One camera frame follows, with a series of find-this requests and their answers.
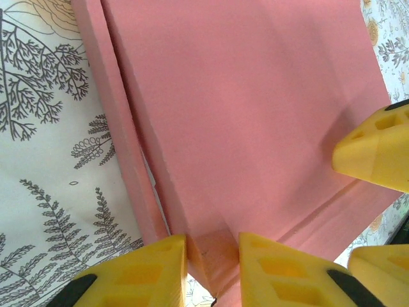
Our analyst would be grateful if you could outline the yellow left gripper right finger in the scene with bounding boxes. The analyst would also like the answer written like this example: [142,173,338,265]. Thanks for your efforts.
[238,232,388,307]

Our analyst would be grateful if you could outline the pink and white paper box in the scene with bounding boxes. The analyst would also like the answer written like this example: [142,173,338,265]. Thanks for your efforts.
[71,0,409,300]

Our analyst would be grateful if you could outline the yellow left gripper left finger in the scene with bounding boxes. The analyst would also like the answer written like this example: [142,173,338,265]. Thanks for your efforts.
[47,233,188,307]

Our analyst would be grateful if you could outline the floral print tablecloth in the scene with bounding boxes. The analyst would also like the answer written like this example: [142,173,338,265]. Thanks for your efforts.
[0,0,409,307]

